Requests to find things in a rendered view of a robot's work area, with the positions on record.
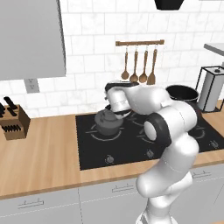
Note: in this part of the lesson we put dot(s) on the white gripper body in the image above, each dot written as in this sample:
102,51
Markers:
120,106

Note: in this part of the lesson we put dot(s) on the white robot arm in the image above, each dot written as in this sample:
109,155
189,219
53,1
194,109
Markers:
172,145

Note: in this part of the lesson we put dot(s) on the grey kettle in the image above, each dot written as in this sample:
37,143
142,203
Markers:
105,124

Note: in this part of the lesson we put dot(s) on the wooden hanging spoon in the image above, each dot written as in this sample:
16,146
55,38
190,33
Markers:
125,74
143,78
134,77

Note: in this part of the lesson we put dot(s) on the wooden hanging spatula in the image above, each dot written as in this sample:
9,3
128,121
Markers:
151,78

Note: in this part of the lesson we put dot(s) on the black hob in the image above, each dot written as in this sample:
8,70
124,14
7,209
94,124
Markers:
128,147

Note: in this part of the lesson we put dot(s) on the black hob knob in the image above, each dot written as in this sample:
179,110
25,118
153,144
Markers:
150,153
109,159
213,143

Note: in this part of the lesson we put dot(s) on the black cooking pot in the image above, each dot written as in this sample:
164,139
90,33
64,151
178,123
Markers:
182,93

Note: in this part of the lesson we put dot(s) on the grey drawer front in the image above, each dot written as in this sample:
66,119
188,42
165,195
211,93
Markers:
204,189
108,204
40,214

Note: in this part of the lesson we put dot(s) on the wooden knife block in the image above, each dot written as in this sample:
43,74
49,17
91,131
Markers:
18,122

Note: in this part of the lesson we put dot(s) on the black range hood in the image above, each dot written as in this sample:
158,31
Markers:
168,4

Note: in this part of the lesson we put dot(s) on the wooden utensil rail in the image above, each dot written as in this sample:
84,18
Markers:
140,43

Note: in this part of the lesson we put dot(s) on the grey wall socket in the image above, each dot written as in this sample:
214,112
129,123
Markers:
31,85

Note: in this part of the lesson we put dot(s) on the grey wall shelf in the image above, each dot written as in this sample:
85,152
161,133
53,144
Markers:
215,48

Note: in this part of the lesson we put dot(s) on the grey wall cupboard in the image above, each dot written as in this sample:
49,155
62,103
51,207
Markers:
29,38

